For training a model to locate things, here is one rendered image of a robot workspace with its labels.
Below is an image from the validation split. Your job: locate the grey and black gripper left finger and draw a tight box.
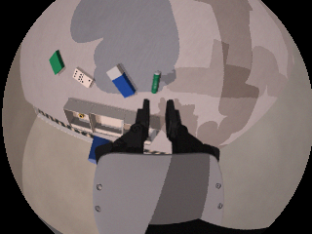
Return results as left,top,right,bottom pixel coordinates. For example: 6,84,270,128
95,98,150,164

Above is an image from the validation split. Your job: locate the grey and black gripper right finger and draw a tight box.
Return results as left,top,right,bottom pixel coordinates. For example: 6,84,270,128
165,99,220,162

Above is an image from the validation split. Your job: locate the blue and white eraser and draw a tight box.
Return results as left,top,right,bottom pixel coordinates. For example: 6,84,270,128
106,63,136,98

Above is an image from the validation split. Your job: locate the white domino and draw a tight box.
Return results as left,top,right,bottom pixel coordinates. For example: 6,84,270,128
73,67,94,88

